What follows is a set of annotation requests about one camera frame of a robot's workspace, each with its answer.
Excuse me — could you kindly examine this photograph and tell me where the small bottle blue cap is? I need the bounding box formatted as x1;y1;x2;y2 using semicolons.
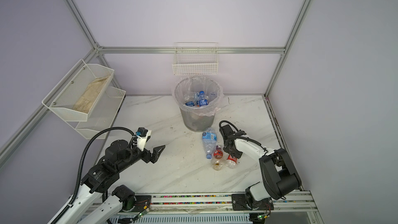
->
197;91;208;107

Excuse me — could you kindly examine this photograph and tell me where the bottle blue label white cap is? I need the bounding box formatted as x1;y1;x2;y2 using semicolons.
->
185;101;195;107

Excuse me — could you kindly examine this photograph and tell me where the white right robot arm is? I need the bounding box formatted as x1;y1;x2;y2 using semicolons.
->
219;120;302;211

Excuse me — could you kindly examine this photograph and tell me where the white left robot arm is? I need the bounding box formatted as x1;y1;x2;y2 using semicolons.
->
49;138;166;224

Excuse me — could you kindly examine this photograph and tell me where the grey mesh waste bin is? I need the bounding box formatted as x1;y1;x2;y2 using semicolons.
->
172;82;215;132

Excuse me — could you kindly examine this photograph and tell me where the clear plastic bin liner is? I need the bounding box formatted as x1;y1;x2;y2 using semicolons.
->
172;76;224;117

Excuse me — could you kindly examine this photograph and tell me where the large clear bottle light-blue label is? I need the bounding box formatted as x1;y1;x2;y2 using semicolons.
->
202;128;217;159

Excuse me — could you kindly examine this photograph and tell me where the red label bottle purple cap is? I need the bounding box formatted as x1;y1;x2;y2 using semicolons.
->
213;145;223;159

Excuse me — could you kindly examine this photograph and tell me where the clear brownish crushed bottle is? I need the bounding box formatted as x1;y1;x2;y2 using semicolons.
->
211;158;224;171

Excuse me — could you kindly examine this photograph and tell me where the lower white mesh shelf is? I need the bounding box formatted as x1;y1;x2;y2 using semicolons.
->
74;86;125;140

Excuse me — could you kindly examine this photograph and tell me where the white mesh shelf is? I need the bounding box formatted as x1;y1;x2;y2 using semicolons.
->
74;86;125;140
42;60;115;122

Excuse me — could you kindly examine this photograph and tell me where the beige cloth in shelf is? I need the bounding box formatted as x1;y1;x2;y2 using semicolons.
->
73;76;109;114

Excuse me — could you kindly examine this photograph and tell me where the upper white mesh shelf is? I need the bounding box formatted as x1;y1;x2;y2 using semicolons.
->
42;60;115;122

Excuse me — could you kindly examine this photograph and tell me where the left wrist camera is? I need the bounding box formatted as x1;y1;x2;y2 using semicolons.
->
135;127;152;151

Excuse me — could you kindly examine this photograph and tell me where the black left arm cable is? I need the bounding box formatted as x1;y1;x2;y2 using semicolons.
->
49;127;136;224

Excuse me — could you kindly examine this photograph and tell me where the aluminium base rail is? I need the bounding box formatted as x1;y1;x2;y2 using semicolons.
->
62;189;318;224

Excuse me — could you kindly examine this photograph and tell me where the white wire wall basket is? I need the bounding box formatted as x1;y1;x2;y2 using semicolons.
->
172;42;219;76

